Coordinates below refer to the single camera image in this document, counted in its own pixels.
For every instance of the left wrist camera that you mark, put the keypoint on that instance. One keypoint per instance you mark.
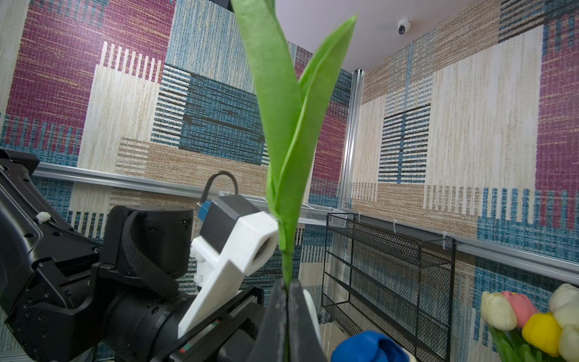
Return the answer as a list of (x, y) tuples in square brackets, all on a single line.
[(235, 241)]

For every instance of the small blue tulip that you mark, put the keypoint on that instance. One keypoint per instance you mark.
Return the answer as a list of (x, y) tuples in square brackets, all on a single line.
[(292, 109)]

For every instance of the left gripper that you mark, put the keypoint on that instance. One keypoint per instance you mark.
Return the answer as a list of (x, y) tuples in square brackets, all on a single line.
[(227, 335)]

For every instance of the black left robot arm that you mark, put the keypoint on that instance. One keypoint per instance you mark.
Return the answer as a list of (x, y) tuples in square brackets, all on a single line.
[(63, 293)]

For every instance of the light pink tulip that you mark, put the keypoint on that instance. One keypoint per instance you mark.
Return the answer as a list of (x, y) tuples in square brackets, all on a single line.
[(567, 318)]

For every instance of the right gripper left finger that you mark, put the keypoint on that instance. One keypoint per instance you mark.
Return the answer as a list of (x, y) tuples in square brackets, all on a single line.
[(271, 344)]

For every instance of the black wire shelf rack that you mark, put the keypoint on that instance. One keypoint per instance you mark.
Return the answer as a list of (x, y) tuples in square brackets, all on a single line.
[(397, 280)]

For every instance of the white ceiling security camera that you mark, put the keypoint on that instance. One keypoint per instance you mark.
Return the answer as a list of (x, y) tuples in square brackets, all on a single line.
[(404, 26)]

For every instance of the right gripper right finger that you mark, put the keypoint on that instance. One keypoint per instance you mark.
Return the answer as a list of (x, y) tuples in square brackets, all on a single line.
[(303, 343)]

